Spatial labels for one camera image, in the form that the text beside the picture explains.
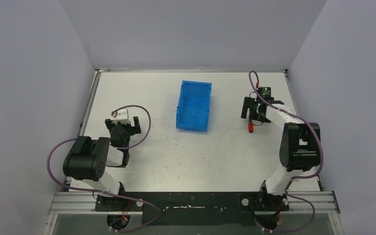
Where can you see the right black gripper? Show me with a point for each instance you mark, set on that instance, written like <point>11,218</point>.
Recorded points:
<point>250,103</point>

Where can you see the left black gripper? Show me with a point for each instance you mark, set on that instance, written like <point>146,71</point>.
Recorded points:
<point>123,129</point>

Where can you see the red handled screwdriver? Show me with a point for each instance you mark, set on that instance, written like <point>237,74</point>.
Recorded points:
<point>250,127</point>

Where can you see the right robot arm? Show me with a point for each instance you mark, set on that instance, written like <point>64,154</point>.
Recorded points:
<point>299,149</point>

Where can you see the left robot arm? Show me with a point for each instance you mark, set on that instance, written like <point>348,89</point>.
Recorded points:
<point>88,159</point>

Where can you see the blue plastic bin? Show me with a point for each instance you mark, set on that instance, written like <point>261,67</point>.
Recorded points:
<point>193,109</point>

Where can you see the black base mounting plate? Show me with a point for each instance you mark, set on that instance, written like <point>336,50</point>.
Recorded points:
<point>197,208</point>

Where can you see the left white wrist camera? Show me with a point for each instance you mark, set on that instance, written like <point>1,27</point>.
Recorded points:
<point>121,116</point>

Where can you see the aluminium front rail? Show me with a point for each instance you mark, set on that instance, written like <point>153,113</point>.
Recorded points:
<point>84,203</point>

